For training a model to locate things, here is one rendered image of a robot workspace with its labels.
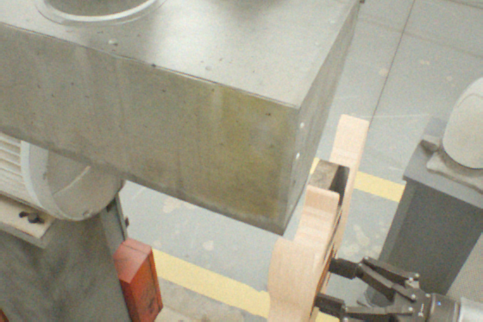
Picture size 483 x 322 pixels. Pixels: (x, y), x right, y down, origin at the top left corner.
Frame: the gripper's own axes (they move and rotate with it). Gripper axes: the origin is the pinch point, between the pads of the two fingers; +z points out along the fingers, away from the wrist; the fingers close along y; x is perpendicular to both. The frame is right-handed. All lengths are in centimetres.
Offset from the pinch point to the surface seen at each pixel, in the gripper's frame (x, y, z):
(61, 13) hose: 51, -24, 22
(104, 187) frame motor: 18.0, -11.7, 30.5
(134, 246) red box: -35, 18, 49
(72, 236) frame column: -7.8, -4.1, 46.7
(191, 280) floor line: -94, 53, 53
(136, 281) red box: -40, 11, 45
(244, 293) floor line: -94, 56, 33
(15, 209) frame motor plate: 11.2, -16.0, 45.0
